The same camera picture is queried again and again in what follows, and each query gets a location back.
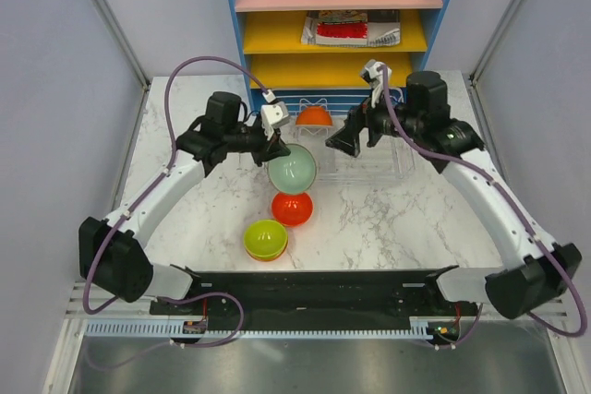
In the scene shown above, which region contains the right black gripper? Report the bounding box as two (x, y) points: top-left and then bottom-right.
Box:
(326, 84), (424, 157)

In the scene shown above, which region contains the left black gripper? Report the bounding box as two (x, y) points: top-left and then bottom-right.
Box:
(223, 117), (289, 167)

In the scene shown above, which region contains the pale green bowl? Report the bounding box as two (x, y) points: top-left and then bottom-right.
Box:
(267, 144), (317, 195)

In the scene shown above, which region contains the orange bowl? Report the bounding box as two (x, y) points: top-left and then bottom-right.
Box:
(246, 247), (287, 262)
(295, 106), (332, 126)

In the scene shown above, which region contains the clear wire dish rack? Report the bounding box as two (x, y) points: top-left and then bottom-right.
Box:
(277, 90), (416, 185)

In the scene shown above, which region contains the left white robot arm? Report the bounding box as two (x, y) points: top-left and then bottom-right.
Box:
(78, 91), (290, 314)

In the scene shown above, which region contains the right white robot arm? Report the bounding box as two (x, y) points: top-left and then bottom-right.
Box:
(326, 61), (582, 319)

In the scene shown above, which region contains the red plastic bowl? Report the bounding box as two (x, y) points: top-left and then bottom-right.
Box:
(271, 193), (314, 227)

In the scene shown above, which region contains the lime green bowl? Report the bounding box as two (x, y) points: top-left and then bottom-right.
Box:
(243, 220), (288, 256)

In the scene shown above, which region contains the orange bowl under green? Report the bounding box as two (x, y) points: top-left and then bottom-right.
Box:
(246, 247), (287, 262)

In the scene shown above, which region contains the red cover magazine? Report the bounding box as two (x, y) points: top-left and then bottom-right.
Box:
(301, 10), (368, 47)

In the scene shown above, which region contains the blue shelf unit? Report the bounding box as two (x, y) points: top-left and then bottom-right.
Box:
(228, 0), (451, 113)

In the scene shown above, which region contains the spiral notebook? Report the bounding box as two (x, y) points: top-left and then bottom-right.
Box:
(368, 9), (401, 47)

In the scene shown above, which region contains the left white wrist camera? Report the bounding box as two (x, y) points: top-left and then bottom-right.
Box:
(260, 101), (290, 131)

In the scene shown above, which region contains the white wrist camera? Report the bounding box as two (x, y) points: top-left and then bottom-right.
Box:
(260, 101), (290, 131)
(359, 59), (384, 108)

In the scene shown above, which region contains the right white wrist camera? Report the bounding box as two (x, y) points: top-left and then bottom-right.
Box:
(359, 59), (384, 108)

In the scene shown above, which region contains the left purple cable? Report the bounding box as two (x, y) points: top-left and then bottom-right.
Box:
(81, 55), (278, 370)

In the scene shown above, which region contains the purple cable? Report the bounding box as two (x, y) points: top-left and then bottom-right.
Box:
(81, 55), (278, 370)
(376, 65), (584, 352)

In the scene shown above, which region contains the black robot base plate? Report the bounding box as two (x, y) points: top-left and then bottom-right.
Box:
(150, 269), (477, 330)

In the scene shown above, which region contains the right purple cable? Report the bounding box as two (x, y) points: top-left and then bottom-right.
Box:
(376, 65), (584, 352)

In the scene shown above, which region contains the white slotted cable duct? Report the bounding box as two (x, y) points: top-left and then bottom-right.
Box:
(84, 319), (433, 340)

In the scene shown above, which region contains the aluminium frame rail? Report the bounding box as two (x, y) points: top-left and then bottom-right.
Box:
(66, 282), (569, 320)

